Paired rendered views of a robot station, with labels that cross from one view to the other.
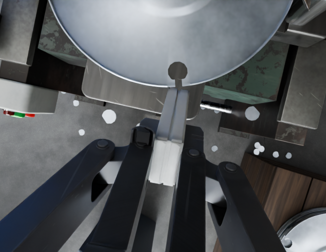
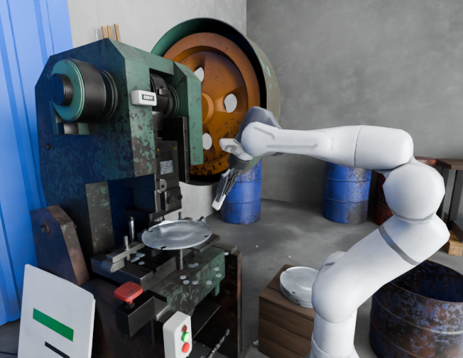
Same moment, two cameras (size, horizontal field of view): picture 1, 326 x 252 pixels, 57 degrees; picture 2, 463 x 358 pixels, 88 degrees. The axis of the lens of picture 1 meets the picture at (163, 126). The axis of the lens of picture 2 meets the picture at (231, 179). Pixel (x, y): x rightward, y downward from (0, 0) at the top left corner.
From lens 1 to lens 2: 0.91 m
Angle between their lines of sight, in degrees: 81
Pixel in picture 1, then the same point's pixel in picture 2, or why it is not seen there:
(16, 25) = not seen: hidden behind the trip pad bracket
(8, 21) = not seen: hidden behind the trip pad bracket
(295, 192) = (272, 292)
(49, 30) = (162, 292)
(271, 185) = (267, 298)
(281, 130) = (234, 253)
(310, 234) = (289, 285)
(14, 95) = (179, 316)
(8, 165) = not seen: outside the picture
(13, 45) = (158, 306)
